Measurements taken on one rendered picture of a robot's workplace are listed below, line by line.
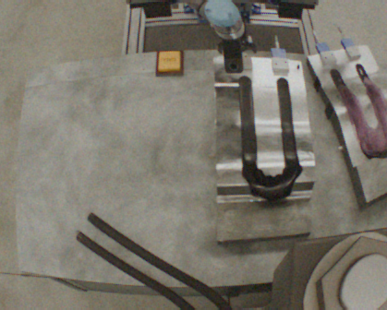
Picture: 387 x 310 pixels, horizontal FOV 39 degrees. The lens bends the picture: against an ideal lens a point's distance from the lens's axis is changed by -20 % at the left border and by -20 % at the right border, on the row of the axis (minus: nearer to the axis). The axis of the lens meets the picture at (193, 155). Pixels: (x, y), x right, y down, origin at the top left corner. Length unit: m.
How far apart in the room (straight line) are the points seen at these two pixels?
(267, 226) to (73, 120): 0.64
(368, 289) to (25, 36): 2.77
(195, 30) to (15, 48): 1.01
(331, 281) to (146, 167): 1.36
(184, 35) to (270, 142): 1.02
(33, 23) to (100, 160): 1.46
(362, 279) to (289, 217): 1.24
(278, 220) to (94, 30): 1.57
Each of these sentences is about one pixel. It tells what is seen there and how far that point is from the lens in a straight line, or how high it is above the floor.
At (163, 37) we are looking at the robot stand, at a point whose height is 0.21.
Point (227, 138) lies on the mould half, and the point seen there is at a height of 0.90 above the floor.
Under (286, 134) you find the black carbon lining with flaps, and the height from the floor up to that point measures 0.89.
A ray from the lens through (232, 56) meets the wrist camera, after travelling 1.60.
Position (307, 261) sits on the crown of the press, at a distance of 0.52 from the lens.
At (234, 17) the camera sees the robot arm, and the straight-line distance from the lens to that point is 1.44.
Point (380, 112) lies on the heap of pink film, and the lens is 1.79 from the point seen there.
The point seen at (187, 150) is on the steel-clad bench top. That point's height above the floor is 0.80.
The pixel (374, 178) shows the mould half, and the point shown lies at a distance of 1.72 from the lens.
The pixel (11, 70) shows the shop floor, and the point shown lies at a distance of 3.01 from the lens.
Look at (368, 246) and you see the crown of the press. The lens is 0.49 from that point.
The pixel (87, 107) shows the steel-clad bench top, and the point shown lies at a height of 0.80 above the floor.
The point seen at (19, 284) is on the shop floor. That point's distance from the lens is 2.69.
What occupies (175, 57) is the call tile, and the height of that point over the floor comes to 0.84.
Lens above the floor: 2.51
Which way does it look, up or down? 72 degrees down
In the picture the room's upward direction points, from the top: 9 degrees counter-clockwise
